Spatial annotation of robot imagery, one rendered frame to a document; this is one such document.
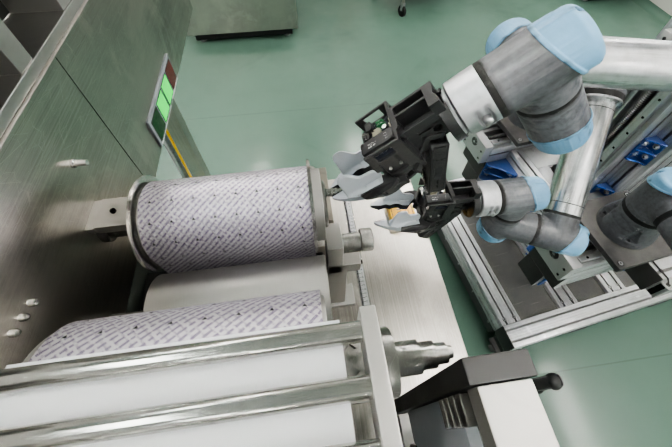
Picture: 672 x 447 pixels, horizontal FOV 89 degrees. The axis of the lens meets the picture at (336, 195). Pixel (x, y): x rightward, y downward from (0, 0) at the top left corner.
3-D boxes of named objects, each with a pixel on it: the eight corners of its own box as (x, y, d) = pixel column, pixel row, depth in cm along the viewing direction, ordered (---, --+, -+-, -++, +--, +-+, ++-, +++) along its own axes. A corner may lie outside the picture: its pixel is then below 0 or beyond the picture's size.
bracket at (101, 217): (131, 230, 49) (124, 223, 47) (89, 234, 49) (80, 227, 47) (138, 201, 52) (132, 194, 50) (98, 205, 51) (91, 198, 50)
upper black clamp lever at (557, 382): (565, 389, 29) (567, 388, 28) (505, 399, 31) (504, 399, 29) (557, 371, 30) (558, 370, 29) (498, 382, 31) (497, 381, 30)
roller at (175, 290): (333, 341, 55) (333, 321, 45) (172, 364, 53) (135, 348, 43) (325, 272, 62) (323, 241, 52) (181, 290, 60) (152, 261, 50)
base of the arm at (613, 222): (626, 200, 107) (650, 181, 99) (665, 242, 99) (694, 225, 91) (585, 211, 105) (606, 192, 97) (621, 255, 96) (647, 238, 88)
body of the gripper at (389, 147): (350, 123, 47) (427, 68, 42) (383, 151, 53) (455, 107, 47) (359, 165, 43) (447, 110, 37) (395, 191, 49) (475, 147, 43)
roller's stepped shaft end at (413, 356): (452, 371, 34) (461, 366, 32) (393, 380, 34) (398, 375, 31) (442, 338, 36) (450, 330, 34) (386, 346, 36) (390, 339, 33)
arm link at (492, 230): (519, 253, 82) (542, 231, 73) (471, 239, 84) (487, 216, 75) (520, 226, 86) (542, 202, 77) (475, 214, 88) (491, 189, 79)
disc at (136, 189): (167, 286, 54) (119, 242, 42) (164, 286, 54) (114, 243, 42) (179, 208, 63) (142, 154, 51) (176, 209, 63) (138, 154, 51)
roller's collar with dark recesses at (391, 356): (395, 400, 34) (406, 393, 29) (336, 409, 34) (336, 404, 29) (382, 334, 38) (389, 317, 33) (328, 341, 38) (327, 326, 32)
